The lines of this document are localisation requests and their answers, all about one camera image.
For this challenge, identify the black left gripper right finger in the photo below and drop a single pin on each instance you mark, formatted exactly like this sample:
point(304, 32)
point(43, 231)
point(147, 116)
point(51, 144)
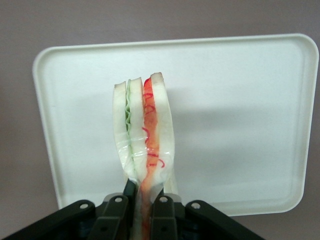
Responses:
point(163, 220)

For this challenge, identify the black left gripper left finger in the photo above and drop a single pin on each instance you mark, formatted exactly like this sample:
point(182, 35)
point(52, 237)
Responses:
point(112, 217)

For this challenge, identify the plastic-wrapped triangle sandwich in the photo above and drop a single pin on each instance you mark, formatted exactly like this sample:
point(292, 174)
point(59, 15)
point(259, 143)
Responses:
point(136, 125)

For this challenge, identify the white plastic tray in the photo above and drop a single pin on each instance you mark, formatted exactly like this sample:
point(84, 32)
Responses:
point(237, 125)

